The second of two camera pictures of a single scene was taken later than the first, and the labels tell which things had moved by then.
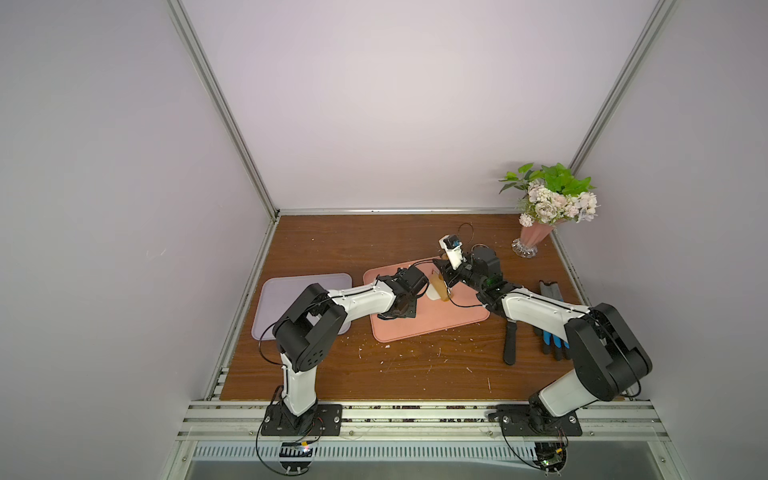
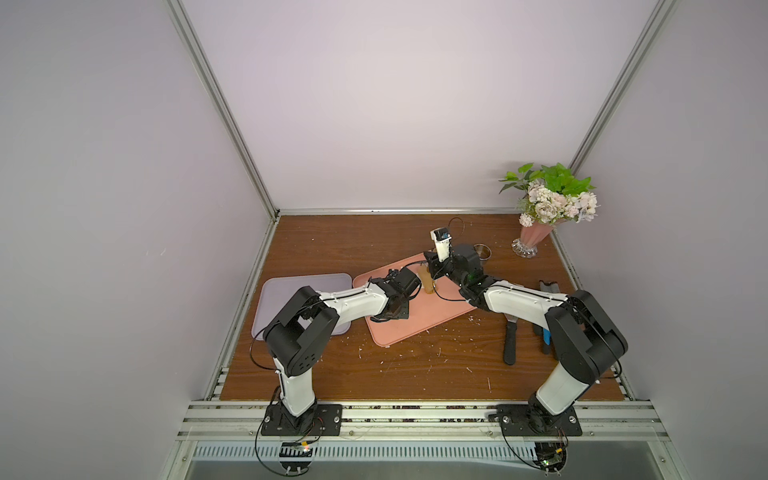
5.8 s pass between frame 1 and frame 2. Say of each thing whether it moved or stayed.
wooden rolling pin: moved
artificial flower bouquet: stayed
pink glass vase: stayed
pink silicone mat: moved
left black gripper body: stayed
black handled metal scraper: stayed
